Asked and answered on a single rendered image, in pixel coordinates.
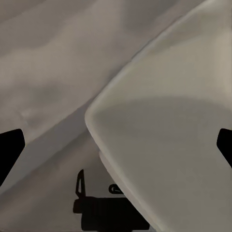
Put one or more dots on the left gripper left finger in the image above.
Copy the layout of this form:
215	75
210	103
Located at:
12	144

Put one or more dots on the bowl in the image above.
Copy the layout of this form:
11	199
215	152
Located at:
158	119

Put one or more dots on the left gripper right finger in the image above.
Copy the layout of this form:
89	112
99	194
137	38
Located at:
224	143

